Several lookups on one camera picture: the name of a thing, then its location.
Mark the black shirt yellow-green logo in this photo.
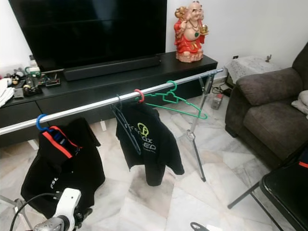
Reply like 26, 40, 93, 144
115, 102, 185, 187

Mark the side table with lace cloth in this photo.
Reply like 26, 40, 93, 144
225, 55, 287, 85

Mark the small grey pillow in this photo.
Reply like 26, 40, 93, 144
291, 90, 308, 115

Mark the small black device box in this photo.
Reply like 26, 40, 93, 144
45, 78, 63, 88

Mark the black flat television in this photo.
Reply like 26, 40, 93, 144
9, 0, 168, 72

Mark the blue plastic hanger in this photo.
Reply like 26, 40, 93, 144
36, 114, 51, 132

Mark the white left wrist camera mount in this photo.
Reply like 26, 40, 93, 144
53, 188, 81, 227

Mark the black tv console cabinet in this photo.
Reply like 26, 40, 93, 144
0, 51, 218, 147

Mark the black tape dispenser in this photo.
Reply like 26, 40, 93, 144
25, 81, 42, 97

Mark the grey power strip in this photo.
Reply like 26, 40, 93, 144
212, 93, 224, 110

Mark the black plastic hanger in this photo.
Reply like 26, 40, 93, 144
110, 95, 142, 155

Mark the black folding chair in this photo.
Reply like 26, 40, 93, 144
228, 144, 308, 231

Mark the red laughing buddha statue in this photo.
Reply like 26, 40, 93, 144
174, 1, 210, 63

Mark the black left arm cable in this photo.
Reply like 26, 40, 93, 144
10, 192, 61, 231

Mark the red plastic hanger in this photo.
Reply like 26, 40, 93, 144
134, 89, 145, 103

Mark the silver metal clothes rack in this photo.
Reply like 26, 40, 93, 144
0, 68, 225, 217

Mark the black soundbar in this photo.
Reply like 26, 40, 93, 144
63, 54, 162, 81

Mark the white paper stack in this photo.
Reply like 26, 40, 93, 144
0, 78, 15, 107

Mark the clear plastic bottle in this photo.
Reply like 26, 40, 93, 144
29, 54, 40, 73

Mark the navy shirt red stripe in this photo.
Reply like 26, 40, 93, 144
299, 147, 308, 169

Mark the brown fabric sofa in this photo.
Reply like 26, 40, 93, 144
224, 41, 308, 169

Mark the green plastic hanger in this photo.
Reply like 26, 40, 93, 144
143, 80, 208, 120

